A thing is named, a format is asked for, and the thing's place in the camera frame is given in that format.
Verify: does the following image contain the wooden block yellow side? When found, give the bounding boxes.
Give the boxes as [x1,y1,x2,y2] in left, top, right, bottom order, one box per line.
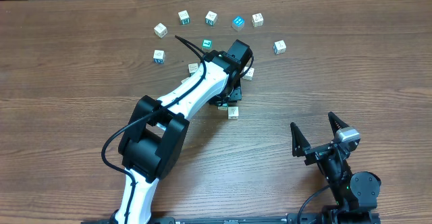
[242,67,254,80]

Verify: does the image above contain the blue top wooden block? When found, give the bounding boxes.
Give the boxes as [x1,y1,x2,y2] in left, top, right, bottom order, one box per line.
[232,16,245,32]

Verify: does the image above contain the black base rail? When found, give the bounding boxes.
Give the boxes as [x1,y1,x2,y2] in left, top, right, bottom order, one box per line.
[81,213,381,224]

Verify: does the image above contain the wooden block green letter side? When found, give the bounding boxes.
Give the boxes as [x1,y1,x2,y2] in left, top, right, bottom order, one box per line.
[178,10,190,25]

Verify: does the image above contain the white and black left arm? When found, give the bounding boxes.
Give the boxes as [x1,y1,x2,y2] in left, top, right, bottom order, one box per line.
[109,40,254,223]

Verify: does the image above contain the wooden block blue side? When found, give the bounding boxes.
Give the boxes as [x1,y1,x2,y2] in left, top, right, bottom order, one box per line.
[153,50,165,64]
[273,40,287,55]

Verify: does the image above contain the wooden block black drawing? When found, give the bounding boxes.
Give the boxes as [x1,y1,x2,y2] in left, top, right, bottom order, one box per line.
[252,13,264,28]

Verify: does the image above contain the plain wooden block far left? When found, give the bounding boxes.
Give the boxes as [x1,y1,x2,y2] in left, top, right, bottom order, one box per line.
[154,23,167,38]

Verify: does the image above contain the wooden block blue side right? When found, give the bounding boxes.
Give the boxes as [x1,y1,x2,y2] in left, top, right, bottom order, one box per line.
[273,40,287,55]

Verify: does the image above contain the wooden block teal side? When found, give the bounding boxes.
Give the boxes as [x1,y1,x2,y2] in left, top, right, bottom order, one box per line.
[205,11,217,26]

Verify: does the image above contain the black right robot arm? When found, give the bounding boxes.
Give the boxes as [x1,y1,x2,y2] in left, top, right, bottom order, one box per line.
[287,111,381,224]

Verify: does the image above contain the green top block letter L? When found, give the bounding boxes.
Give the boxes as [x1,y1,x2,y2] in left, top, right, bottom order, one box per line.
[201,39,213,51]

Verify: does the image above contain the wooden block blue side left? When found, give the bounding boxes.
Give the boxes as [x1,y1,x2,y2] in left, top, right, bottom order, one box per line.
[153,50,165,64]

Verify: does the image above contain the green top block number 4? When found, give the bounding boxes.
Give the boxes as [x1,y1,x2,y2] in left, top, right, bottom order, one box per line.
[217,105,228,111]

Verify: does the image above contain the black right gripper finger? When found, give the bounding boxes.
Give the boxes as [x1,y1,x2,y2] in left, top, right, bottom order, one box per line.
[328,111,349,136]
[290,122,311,157]

